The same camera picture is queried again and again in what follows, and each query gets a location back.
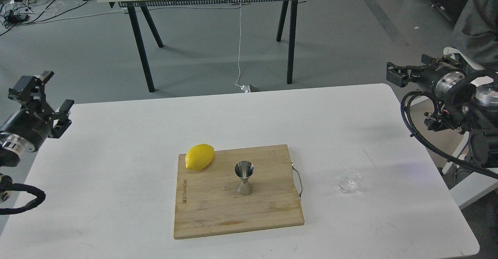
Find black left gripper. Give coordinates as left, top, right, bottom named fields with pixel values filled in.
left=1, top=71, right=75, bottom=152

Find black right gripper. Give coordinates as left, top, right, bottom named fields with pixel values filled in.
left=386, top=54, right=466, bottom=100

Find small clear glass cup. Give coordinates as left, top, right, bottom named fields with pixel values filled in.
left=337, top=168, right=361, bottom=194

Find steel double jigger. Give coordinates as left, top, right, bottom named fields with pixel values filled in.
left=234, top=161, right=254, bottom=196

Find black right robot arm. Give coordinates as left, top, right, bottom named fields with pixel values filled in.
left=386, top=53, right=498, bottom=178

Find white office chair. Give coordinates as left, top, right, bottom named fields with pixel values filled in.
left=443, top=47, right=486, bottom=71

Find person in grey hoodie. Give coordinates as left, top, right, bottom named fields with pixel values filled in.
left=451, top=0, right=498, bottom=72

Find white background table black legs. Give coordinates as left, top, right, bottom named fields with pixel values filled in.
left=98, top=0, right=299, bottom=93

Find yellow lemon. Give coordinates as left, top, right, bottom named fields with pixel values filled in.
left=185, top=144, right=214, bottom=171

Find bamboo cutting board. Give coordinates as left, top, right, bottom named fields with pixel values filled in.
left=173, top=144, right=305, bottom=240

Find floor cables and power strip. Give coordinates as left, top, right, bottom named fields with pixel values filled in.
left=0, top=0, right=94, bottom=38

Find white hanging cable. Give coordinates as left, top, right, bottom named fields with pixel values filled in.
left=233, top=2, right=251, bottom=93

